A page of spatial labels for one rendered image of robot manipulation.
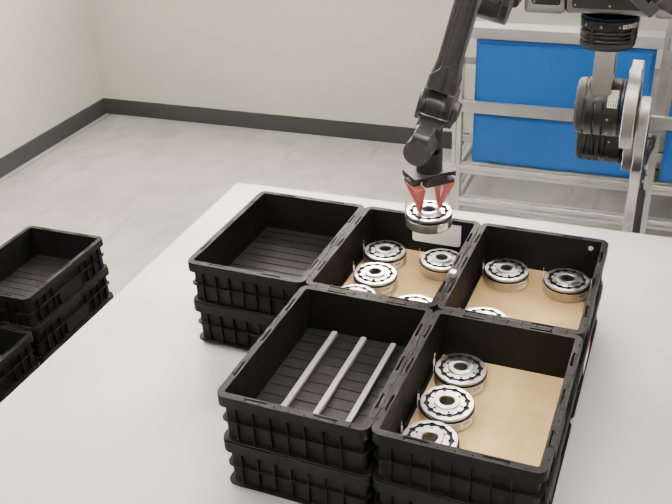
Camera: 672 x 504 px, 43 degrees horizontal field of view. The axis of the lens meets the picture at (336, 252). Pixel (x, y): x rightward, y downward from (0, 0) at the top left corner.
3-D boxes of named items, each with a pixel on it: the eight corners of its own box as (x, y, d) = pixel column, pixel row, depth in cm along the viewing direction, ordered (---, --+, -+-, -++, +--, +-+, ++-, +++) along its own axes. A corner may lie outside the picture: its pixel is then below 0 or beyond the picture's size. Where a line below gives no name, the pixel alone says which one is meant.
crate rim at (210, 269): (262, 198, 231) (261, 189, 230) (366, 213, 220) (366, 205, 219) (185, 270, 199) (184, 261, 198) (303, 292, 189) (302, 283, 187)
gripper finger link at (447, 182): (455, 211, 190) (455, 173, 185) (426, 219, 187) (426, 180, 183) (440, 199, 195) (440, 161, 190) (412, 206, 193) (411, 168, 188)
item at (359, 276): (362, 261, 209) (362, 259, 209) (402, 268, 206) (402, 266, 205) (347, 282, 201) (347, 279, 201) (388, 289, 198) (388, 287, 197)
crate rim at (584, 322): (481, 230, 210) (482, 221, 209) (608, 249, 200) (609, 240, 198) (435, 317, 178) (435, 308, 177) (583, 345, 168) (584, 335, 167)
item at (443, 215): (414, 199, 197) (414, 197, 197) (456, 205, 194) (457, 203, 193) (400, 220, 189) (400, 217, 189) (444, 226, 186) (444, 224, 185)
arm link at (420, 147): (463, 100, 177) (424, 87, 179) (449, 121, 168) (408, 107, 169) (448, 150, 184) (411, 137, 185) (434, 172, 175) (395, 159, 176)
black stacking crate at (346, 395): (306, 329, 193) (303, 286, 187) (433, 355, 183) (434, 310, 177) (221, 444, 162) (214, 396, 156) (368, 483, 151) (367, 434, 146)
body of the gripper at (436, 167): (457, 177, 186) (457, 146, 182) (415, 188, 183) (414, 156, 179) (442, 166, 191) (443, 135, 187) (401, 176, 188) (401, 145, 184)
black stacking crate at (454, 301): (480, 264, 215) (482, 224, 209) (603, 284, 204) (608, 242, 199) (435, 354, 183) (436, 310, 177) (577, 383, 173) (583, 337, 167)
